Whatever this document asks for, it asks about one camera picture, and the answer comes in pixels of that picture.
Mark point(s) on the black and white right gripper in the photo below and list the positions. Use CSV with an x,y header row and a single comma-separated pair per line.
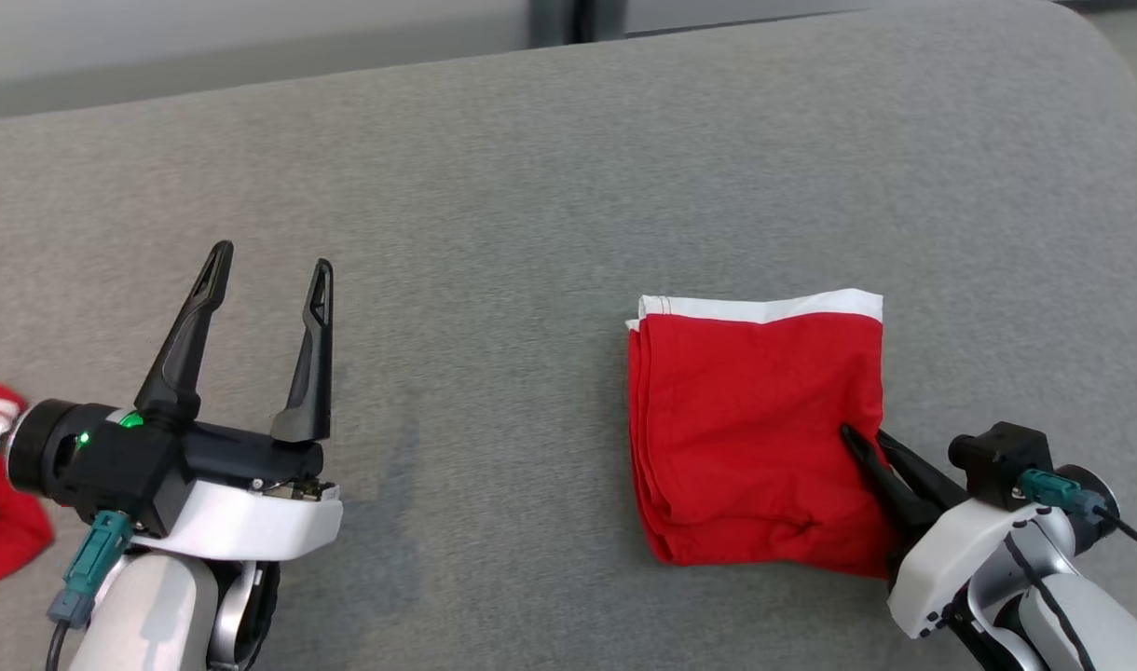
x,y
969,550

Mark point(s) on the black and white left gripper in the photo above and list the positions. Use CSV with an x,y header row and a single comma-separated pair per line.
x,y
252,522

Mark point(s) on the red shorts with white trim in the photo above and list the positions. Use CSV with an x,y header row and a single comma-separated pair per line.
x,y
746,429

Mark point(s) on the red jersey with number 23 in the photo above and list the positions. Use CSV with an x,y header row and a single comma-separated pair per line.
x,y
5,522

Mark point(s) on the white and grey left arm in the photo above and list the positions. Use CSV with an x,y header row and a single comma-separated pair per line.
x,y
149,615

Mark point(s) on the white and grey right arm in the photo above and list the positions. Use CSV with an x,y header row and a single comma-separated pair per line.
x,y
1090,615

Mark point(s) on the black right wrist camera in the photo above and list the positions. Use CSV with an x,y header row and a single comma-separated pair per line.
x,y
997,457

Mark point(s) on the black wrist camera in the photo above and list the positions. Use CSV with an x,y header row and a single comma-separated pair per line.
x,y
112,471
997,457

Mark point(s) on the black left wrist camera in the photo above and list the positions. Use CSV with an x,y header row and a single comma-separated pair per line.
x,y
112,471

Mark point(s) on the grey metal wall post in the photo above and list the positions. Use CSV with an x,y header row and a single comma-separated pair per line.
x,y
573,19

